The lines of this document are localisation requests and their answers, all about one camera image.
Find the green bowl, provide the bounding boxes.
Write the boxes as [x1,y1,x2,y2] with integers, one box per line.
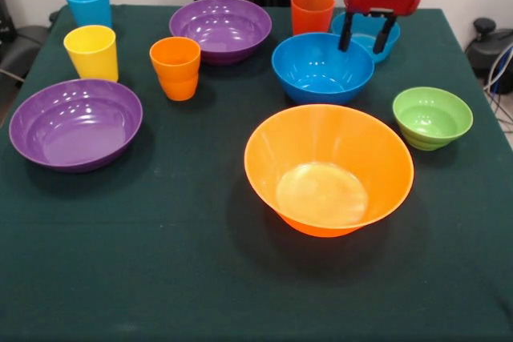
[392,86,475,152]

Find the yellow cup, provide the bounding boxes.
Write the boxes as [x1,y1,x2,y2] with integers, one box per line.
[63,25,119,83]

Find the black floor base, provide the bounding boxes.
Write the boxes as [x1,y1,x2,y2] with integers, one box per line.
[464,17,513,78]

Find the large orange bowl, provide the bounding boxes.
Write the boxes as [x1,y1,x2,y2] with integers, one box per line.
[244,103,415,239]

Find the large blue bowl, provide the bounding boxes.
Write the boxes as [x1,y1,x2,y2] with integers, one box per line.
[271,32,376,106]

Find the small light blue bowl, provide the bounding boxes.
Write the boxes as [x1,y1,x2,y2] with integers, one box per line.
[330,10,402,65]

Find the dark green tablecloth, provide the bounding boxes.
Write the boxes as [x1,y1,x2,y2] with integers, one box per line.
[0,4,513,342]

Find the orange cup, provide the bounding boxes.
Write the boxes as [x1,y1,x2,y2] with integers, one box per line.
[149,36,202,102]

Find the red cup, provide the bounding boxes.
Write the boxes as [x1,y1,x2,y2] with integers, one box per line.
[290,0,337,37]

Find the purple bowl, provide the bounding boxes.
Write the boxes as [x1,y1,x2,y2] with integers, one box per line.
[168,0,273,66]
[8,78,144,174]

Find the bundle of cables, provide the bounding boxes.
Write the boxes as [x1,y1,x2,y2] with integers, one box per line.
[483,43,513,135]

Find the blue cup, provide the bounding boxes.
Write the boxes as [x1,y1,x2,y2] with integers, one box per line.
[63,0,113,30]

